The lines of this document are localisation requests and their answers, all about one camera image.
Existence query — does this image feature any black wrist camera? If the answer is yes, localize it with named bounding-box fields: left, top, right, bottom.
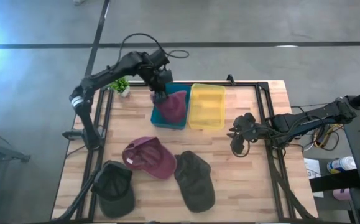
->
left=150, top=49, right=170, bottom=68
left=230, top=133, right=246, bottom=156

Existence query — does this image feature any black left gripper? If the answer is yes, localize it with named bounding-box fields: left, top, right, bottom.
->
left=148, top=67, right=174, bottom=105

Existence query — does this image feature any black strap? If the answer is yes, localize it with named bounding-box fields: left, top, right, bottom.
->
left=309, top=169, right=360, bottom=193

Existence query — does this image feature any pink container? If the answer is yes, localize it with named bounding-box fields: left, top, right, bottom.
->
left=333, top=188, right=352, bottom=202

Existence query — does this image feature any black power adapter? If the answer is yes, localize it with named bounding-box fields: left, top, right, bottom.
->
left=316, top=128, right=331, bottom=144

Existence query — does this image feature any blue plastic bin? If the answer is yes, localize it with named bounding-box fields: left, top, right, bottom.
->
left=150, top=83, right=192, bottom=131

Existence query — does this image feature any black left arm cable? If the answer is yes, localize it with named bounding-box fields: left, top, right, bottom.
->
left=118, top=32, right=190, bottom=60

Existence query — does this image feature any dark green baseball cap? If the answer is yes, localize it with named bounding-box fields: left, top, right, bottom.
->
left=173, top=151, right=216, bottom=214
left=91, top=160, right=136, bottom=218

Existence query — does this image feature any maroon baseball cap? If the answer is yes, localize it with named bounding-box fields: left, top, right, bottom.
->
left=150, top=90, right=188, bottom=124
left=122, top=136, right=178, bottom=180

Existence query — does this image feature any white and blue bottle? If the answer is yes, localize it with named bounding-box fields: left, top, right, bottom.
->
left=326, top=156, right=357, bottom=174

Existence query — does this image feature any black aluminium table frame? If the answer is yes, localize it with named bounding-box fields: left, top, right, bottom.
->
left=53, top=81, right=319, bottom=224

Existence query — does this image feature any yellow cable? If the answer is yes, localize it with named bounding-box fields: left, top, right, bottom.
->
left=313, top=123, right=344, bottom=149

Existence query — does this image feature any white paper sheet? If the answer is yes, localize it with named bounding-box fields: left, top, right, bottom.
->
left=303, top=157, right=325, bottom=198

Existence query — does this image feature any yellow translucent plastic bin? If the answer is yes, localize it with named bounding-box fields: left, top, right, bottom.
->
left=188, top=83, right=226, bottom=131

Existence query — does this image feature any green plant in white pot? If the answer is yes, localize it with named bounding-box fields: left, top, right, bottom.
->
left=110, top=77, right=131, bottom=98

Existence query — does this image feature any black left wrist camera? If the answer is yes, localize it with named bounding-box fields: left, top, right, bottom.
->
left=150, top=49, right=170, bottom=68

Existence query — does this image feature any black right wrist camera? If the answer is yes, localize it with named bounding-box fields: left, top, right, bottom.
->
left=230, top=133, right=246, bottom=156

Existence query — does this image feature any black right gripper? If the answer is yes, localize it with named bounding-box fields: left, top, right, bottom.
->
left=226, top=112, right=263, bottom=142

